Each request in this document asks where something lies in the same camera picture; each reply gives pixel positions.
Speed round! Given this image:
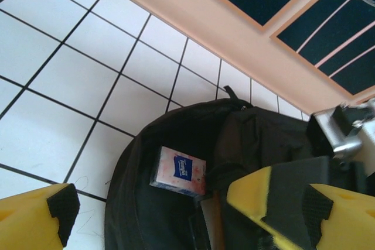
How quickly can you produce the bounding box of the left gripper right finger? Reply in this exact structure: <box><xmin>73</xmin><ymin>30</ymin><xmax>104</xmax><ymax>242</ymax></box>
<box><xmin>304</xmin><ymin>183</ymin><xmax>375</xmax><ymax>250</ymax></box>

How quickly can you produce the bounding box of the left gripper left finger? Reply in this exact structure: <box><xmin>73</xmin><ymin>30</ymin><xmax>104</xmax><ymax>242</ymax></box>
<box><xmin>0</xmin><ymin>183</ymin><xmax>80</xmax><ymax>250</ymax></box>

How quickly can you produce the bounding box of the black backpack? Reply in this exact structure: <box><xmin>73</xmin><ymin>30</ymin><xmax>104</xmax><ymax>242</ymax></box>
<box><xmin>104</xmin><ymin>85</ymin><xmax>375</xmax><ymax>250</ymax></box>

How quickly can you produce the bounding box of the purple white card packet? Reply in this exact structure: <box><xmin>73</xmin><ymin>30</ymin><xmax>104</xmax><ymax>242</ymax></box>
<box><xmin>149</xmin><ymin>146</ymin><xmax>207</xmax><ymax>198</ymax></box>

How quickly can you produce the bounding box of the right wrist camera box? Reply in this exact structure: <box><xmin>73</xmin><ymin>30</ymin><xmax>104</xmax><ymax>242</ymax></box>
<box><xmin>306</xmin><ymin>99</ymin><xmax>375</xmax><ymax>163</ymax></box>

